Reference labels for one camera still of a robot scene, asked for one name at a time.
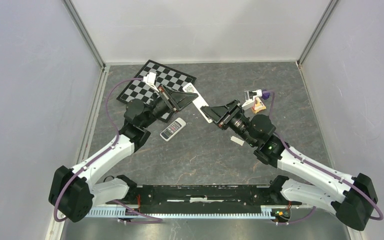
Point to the black and grey chessboard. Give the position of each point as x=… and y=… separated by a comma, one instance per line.
x=166, y=75

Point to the short white remote control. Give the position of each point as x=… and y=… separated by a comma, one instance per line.
x=172, y=129

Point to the long white remote control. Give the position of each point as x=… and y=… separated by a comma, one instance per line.
x=199, y=101

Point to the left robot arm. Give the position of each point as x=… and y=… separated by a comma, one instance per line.
x=75, y=190

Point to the purple cube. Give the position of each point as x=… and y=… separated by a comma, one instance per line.
x=266, y=95

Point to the white slotted cable duct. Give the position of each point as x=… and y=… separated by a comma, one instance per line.
x=117, y=211

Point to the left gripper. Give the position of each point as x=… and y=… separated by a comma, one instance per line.
x=182, y=99

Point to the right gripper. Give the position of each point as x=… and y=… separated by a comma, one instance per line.
x=216, y=113

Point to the red and yellow block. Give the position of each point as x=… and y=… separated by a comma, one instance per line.
x=258, y=106

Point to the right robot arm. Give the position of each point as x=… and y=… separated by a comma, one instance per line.
x=352, y=199

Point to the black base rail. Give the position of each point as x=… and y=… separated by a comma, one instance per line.
x=203, y=199

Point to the white battery cover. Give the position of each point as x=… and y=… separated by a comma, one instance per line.
x=237, y=140

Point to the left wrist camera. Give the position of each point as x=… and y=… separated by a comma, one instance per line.
x=150, y=80

